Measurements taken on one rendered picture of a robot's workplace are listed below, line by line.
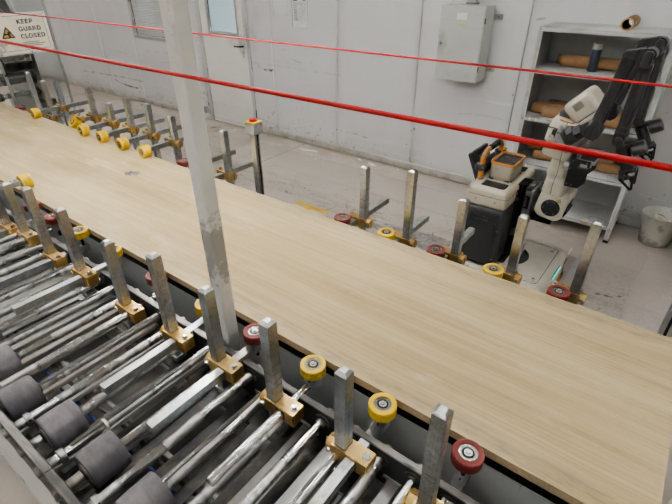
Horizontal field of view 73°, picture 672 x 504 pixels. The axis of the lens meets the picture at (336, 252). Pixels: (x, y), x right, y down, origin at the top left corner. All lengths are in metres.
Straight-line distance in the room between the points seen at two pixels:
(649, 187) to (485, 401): 3.46
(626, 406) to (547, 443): 0.29
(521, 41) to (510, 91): 0.41
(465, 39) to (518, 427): 3.63
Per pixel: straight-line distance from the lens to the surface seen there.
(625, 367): 1.67
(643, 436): 1.50
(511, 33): 4.59
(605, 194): 4.67
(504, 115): 4.69
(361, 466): 1.30
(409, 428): 1.47
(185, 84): 1.27
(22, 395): 1.72
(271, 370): 1.32
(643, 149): 2.65
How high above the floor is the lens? 1.93
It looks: 32 degrees down
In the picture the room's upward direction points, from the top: straight up
